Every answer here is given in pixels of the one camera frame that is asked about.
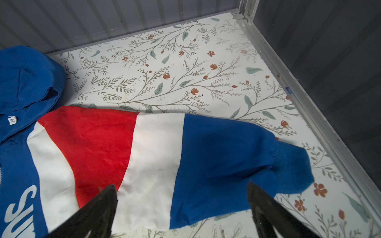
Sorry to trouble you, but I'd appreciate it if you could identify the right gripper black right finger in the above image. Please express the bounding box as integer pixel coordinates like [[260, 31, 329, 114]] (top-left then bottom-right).
[[248, 182, 318, 238]]

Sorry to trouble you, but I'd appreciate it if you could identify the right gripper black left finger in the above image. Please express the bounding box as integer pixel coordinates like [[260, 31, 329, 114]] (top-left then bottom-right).
[[46, 184, 118, 238]]

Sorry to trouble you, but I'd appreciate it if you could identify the blue red white hooded jacket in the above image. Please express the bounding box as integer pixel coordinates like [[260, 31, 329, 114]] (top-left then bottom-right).
[[1, 46, 314, 238]]

